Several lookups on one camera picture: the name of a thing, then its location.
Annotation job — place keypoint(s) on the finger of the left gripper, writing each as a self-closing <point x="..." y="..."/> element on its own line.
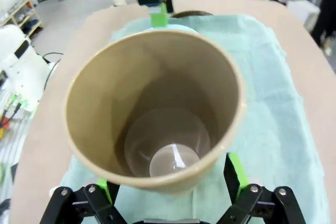
<point x="158" y="19"/>

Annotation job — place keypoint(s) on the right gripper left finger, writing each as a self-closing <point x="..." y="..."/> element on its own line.
<point x="78" y="205"/>

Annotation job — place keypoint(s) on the dark brown plastic tray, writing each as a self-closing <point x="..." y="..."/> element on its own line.
<point x="191" y="13"/>

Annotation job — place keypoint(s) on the tall tan cup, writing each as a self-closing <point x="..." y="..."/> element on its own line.
<point x="105" y="90"/>

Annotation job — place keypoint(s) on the light wood shelf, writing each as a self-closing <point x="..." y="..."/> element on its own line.
<point x="35" y="12"/>

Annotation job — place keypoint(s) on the person in dark clothes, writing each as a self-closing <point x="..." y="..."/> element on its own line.
<point x="326" y="11"/>

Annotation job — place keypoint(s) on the light teal cloth mat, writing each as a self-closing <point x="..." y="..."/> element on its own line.
<point x="275" y="103"/>

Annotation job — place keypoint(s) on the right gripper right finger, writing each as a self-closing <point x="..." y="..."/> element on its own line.
<point x="262" y="205"/>

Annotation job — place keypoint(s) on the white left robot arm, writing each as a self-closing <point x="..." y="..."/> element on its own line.
<point x="15" y="64"/>

